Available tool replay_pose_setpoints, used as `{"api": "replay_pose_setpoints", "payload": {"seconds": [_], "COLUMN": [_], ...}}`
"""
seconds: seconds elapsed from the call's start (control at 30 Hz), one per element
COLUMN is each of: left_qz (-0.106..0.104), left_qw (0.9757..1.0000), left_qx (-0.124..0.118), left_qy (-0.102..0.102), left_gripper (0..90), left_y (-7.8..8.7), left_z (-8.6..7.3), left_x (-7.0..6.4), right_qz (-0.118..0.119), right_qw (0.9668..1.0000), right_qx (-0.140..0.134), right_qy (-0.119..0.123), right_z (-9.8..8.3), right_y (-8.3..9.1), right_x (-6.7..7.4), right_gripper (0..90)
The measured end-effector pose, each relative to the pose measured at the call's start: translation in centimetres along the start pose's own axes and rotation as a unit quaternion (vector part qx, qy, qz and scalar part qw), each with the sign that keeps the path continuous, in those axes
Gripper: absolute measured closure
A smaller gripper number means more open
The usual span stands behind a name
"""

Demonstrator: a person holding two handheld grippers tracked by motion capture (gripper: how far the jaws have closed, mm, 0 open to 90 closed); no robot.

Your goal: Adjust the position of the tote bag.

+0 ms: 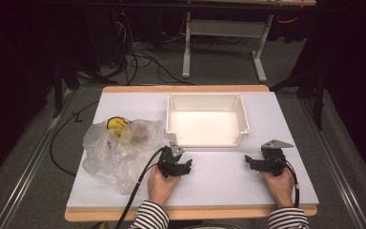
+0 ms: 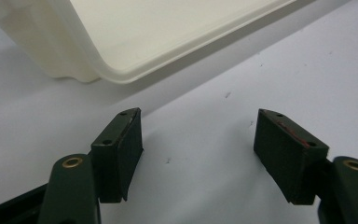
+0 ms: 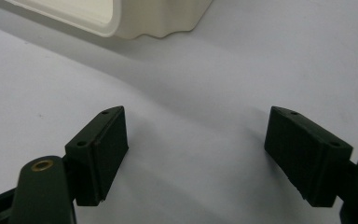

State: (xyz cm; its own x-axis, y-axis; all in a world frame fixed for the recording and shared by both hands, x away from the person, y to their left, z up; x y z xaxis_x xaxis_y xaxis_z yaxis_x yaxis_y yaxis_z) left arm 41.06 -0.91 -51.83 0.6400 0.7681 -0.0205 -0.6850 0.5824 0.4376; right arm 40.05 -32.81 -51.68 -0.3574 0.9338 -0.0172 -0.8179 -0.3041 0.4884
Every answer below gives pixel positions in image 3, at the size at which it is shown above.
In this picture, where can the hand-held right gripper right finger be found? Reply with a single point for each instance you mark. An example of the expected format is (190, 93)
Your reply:
(304, 161)

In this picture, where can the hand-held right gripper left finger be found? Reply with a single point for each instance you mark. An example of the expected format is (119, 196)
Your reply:
(99, 161)

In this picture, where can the cream plastic bin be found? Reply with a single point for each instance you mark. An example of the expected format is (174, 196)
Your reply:
(155, 18)

